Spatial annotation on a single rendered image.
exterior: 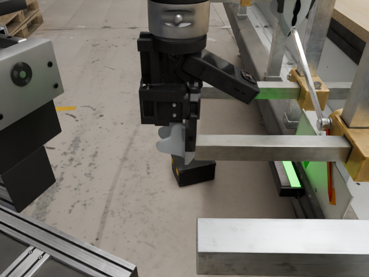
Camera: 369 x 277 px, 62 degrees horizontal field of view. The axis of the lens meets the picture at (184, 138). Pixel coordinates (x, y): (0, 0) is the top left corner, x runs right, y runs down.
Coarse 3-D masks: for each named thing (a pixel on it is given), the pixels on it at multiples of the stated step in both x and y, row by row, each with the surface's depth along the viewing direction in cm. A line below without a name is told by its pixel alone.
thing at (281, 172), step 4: (276, 164) 68; (280, 164) 68; (276, 168) 67; (280, 168) 67; (280, 172) 66; (284, 172) 66; (280, 176) 65; (284, 176) 65; (280, 180) 64; (284, 180) 64; (288, 180) 64; (284, 184) 63; (288, 184) 63
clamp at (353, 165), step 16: (336, 112) 54; (336, 128) 52; (352, 128) 49; (368, 128) 49; (352, 144) 47; (368, 144) 46; (352, 160) 47; (368, 160) 44; (352, 176) 47; (368, 176) 46
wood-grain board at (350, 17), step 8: (336, 0) 108; (344, 0) 108; (352, 0) 108; (360, 0) 108; (368, 0) 108; (336, 8) 98; (344, 8) 98; (352, 8) 98; (360, 8) 98; (368, 8) 98; (336, 16) 97; (344, 16) 92; (352, 16) 91; (360, 16) 91; (368, 16) 91; (344, 24) 92; (352, 24) 88; (360, 24) 85; (368, 24) 85; (360, 32) 84; (368, 32) 80
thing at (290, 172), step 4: (284, 164) 68; (288, 164) 68; (288, 168) 67; (292, 168) 67; (288, 172) 66; (292, 172) 66; (288, 176) 65; (292, 176) 65; (296, 176) 65; (292, 180) 64; (296, 180) 64; (292, 184) 63; (296, 184) 63
